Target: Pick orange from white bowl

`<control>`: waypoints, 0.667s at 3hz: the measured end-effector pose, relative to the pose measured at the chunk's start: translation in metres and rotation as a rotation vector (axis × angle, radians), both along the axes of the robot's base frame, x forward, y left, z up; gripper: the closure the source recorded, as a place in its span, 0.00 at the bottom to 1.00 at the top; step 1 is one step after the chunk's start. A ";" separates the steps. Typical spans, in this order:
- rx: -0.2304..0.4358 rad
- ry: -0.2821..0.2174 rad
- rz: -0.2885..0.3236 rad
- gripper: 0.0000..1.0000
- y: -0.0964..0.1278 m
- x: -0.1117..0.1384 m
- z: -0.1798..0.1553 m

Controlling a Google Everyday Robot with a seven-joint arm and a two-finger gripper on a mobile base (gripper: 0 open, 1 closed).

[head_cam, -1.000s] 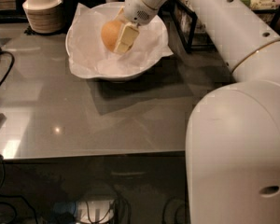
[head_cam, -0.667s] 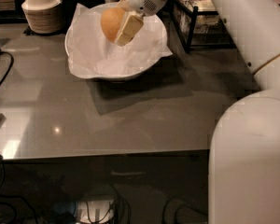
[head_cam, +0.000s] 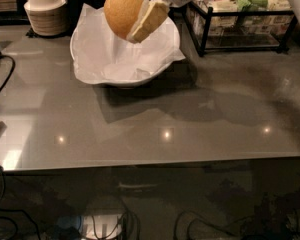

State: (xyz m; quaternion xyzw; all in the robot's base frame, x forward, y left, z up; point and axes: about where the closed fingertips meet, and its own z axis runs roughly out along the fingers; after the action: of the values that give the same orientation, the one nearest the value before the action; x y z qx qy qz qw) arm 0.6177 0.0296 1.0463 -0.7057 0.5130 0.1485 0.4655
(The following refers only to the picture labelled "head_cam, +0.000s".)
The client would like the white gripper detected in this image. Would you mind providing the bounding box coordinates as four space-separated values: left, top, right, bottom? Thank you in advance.
126 0 192 43

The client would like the orange fruit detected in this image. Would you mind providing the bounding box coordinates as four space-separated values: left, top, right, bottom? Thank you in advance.
104 0 143 39

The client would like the white paper liner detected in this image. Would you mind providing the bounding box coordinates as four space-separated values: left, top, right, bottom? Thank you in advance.
71 3 186 86

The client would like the stack of paper bowls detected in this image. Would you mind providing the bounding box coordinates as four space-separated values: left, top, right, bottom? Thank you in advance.
24 0 70 37

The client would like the green packet in basket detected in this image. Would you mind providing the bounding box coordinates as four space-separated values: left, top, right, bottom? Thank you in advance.
236 0 268 11

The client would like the white power strip under table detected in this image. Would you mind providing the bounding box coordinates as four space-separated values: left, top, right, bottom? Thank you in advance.
81 214 122 240

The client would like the black wire basket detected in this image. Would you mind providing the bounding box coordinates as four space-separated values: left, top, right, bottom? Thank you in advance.
182 1 297 57

